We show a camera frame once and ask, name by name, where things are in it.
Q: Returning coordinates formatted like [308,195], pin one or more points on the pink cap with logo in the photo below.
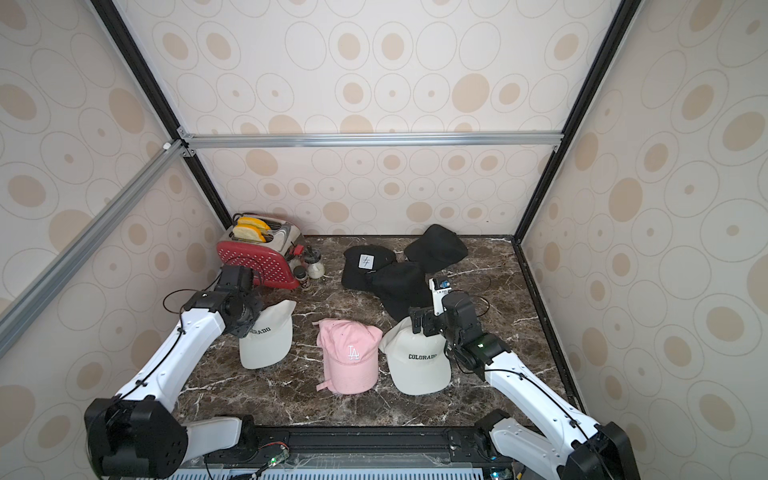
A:
[350,352]

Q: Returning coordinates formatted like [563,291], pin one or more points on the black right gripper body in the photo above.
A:
[432,321]

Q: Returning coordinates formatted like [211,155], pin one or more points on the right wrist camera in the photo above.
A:
[440,287]

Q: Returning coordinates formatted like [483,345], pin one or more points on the horizontal aluminium frame bar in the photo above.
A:
[365,140]

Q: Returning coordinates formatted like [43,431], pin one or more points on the spice jar black lid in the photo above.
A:
[300,274]

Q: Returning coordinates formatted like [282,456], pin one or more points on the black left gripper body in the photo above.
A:
[252,307]

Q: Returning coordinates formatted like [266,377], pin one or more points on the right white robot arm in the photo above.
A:
[556,419]

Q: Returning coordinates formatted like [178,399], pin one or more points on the yellow toast slices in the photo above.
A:
[252,229]

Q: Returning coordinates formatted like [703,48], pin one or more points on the red polka dot toaster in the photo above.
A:
[273,261]

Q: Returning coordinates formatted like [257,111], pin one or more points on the black cap white patch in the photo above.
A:
[361,262]

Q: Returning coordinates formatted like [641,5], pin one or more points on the beige Colorado cap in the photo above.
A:
[417,364]
[270,338]

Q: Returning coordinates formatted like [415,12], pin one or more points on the left aluminium frame bar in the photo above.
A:
[27,307]

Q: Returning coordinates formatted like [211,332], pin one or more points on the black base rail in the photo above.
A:
[360,441]

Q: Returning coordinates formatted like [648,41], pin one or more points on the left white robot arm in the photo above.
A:
[134,433]

